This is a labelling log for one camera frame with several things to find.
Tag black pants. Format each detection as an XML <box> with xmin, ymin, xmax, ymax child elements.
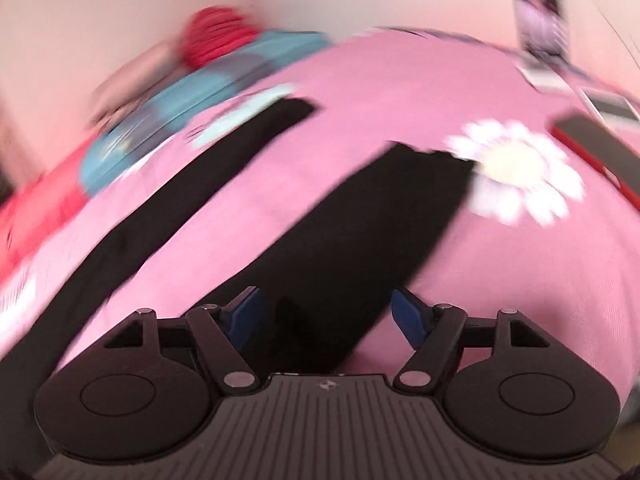
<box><xmin>1</xmin><ymin>99</ymin><xmax>475</xmax><ymax>471</ymax></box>

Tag teal grey patterned blanket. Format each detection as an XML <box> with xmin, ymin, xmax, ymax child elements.
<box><xmin>79</xmin><ymin>30</ymin><xmax>330</xmax><ymax>197</ymax></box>

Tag folded pink beige blanket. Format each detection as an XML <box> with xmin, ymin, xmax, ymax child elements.
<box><xmin>87</xmin><ymin>39</ymin><xmax>190</xmax><ymax>132</ymax></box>

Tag pink printed bed sheet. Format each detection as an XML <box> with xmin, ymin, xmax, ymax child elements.
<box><xmin>1</xmin><ymin>30</ymin><xmax>639</xmax><ymax>412</ymax></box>

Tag wall poster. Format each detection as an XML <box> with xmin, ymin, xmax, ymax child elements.
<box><xmin>514</xmin><ymin>0</ymin><xmax>568</xmax><ymax>62</ymax></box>

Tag red knit cloth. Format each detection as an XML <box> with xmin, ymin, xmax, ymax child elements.
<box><xmin>178</xmin><ymin>6</ymin><xmax>260</xmax><ymax>70</ymax></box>

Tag red edged tablet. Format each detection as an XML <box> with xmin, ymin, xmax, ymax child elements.
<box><xmin>549</xmin><ymin>113</ymin><xmax>639</xmax><ymax>209</ymax></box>

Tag red bed cover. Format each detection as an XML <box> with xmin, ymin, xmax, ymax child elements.
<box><xmin>1</xmin><ymin>136</ymin><xmax>96</xmax><ymax>282</ymax></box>

